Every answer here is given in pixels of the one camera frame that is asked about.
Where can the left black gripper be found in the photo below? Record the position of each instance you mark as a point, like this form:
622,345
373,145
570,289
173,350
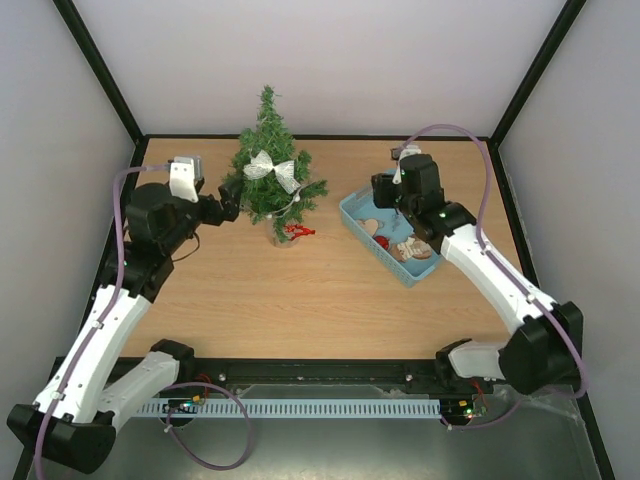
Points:
230,210

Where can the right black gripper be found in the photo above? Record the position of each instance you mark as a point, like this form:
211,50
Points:
382,190

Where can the white mesh bow ornament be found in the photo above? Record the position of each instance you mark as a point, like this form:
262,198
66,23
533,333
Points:
262,164

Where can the small green christmas tree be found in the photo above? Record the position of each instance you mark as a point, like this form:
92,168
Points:
270,132

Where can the gingerbread figure ornament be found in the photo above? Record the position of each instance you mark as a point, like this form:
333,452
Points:
411,249

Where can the light blue plastic basket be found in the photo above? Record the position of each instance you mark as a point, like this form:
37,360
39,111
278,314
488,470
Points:
359,205

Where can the fairy light string white beads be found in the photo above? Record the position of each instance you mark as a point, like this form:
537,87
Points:
264,200

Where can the red beaded ornament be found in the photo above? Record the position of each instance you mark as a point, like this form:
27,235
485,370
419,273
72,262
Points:
295,231

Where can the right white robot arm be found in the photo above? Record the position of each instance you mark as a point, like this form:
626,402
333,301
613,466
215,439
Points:
540,350

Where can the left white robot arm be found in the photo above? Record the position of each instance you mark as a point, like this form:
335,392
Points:
75,419

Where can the wooden heart ornament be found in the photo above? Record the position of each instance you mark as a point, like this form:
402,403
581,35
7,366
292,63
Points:
371,225

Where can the red ball ornament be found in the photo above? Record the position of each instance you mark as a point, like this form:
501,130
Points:
382,241

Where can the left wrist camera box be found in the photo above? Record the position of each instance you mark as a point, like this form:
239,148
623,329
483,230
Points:
184,173

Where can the black frame rail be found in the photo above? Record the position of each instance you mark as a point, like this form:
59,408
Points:
410,376

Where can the white cable duct rail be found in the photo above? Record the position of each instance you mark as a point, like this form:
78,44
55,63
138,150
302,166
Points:
297,409

